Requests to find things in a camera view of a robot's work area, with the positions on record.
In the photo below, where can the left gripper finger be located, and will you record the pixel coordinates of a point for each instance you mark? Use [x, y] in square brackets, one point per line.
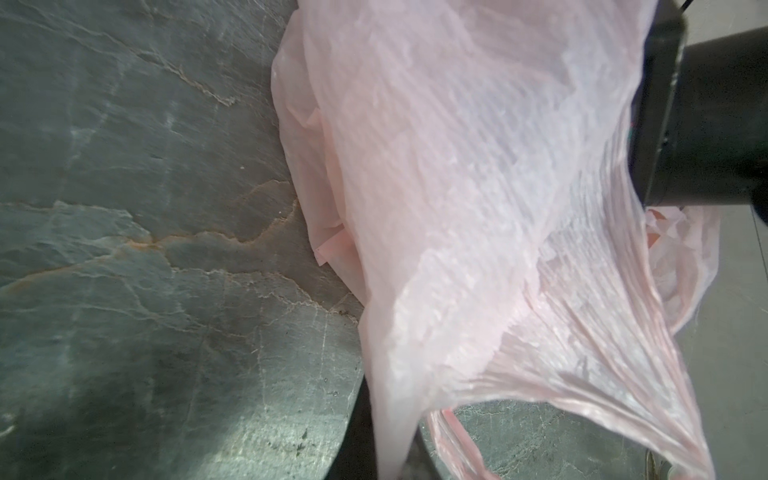
[356, 457]

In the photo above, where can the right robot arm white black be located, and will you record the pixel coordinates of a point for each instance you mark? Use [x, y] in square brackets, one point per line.
[699, 118]

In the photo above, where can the pink plastic bag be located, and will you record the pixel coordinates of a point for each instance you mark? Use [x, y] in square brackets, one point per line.
[462, 166]

